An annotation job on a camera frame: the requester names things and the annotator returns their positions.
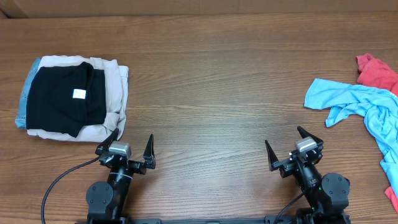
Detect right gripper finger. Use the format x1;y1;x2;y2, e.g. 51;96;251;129
297;125;325;147
265;140;292;172

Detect folded blue jeans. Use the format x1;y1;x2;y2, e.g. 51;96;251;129
15;58;41;129

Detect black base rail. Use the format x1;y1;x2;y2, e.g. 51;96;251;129
75;215;351;224

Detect light blue t-shirt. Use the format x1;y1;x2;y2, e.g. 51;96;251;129
304;78;397;194

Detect red garment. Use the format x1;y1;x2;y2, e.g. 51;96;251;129
356;54;397;209

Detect black folded garment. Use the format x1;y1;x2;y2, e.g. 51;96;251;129
26;62;107;138

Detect beige folded garment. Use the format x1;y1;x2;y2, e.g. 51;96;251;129
27;55;129;142

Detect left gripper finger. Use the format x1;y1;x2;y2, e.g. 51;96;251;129
95;128;119;156
143;134;156;169

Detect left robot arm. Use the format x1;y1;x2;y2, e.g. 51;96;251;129
86;129;156;224

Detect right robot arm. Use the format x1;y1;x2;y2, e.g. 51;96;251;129
264;126;351;224

